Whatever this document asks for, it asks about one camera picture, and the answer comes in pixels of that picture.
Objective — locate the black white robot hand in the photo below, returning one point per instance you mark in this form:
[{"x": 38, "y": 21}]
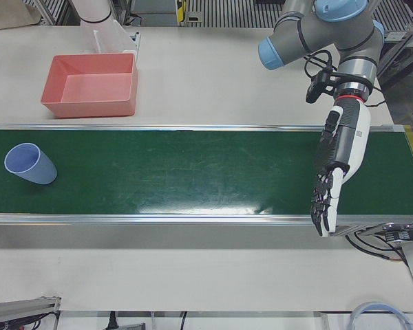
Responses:
[{"x": 351, "y": 144}]

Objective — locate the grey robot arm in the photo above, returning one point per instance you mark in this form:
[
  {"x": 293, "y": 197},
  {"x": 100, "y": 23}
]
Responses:
[{"x": 330, "y": 31}]

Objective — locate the pink plastic box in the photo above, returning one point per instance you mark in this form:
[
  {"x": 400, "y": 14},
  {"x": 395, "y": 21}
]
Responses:
[{"x": 89, "y": 86}]

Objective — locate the blue plastic cup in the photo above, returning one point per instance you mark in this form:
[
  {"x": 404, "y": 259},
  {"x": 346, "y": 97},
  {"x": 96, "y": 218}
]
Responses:
[{"x": 34, "y": 168}]

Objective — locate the black white terminal board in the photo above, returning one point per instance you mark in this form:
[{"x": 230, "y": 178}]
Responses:
[{"x": 404, "y": 233}]

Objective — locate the aluminium profile scaffold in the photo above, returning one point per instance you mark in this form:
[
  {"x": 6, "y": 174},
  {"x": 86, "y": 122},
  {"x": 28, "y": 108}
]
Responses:
[{"x": 409, "y": 41}]

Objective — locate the grey roller conveyor track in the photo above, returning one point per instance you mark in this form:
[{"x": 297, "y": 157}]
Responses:
[{"x": 227, "y": 13}]

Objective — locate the green conveyor belt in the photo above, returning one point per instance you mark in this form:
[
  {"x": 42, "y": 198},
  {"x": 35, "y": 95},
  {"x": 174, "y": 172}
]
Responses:
[{"x": 158, "y": 172}]

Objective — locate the beige paper bag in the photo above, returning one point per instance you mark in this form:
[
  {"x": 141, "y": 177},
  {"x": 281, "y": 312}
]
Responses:
[{"x": 7, "y": 13}]

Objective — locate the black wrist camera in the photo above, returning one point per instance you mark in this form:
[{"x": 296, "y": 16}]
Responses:
[{"x": 316, "y": 86}]

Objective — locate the aluminium conveyor side rail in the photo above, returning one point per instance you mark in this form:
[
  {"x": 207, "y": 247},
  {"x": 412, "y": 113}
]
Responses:
[
  {"x": 158, "y": 218},
  {"x": 158, "y": 128}
]

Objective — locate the yellow black post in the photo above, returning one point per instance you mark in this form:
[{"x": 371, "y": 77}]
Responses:
[{"x": 181, "y": 10}]

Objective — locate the aluminium profile frame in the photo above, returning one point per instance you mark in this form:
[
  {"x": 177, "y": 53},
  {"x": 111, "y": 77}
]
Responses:
[{"x": 20, "y": 307}]

